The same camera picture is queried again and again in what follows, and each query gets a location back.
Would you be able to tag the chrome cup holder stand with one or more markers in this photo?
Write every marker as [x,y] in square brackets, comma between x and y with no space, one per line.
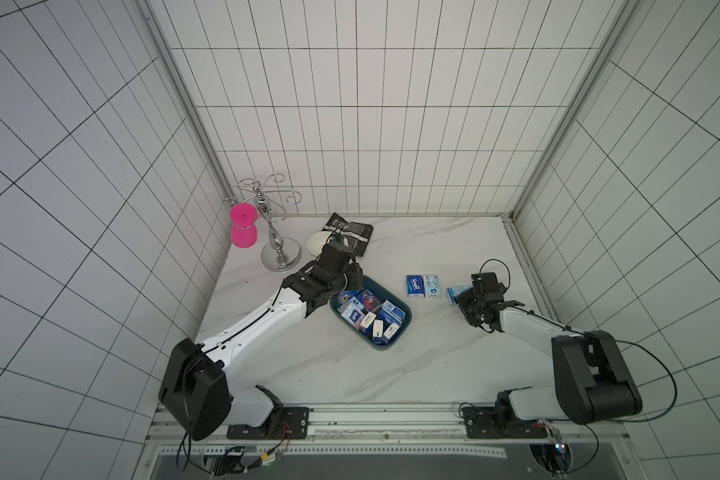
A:
[270,197]

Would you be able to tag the dark blue Tempo tissue pack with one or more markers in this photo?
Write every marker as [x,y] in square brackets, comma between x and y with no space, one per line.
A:
[415,286]

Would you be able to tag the white ceramic bowl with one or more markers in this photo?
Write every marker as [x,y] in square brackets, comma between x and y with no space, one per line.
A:
[317,241]

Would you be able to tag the teal plastic storage box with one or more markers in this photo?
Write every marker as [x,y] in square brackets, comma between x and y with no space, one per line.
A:
[381,329]

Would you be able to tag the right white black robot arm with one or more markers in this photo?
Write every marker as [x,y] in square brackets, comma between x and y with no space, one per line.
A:
[591,381]

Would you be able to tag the black snack packet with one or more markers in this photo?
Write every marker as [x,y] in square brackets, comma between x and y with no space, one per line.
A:
[354,235]

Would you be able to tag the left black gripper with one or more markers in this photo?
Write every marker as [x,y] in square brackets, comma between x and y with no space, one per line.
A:
[355,274]

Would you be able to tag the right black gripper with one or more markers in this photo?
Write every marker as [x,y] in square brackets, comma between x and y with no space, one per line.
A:
[477,297]

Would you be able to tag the light blue Vinda tissue pack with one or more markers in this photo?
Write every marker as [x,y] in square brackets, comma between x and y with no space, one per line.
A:
[431,285]

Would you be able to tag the light blue cartoon tissue pack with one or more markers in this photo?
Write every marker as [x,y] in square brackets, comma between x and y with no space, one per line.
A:
[454,292]

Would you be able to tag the pink plastic cup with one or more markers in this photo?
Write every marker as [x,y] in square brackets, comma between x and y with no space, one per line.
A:
[243,231]

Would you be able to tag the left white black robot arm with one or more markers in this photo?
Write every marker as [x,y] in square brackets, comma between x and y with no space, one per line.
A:
[196,387]

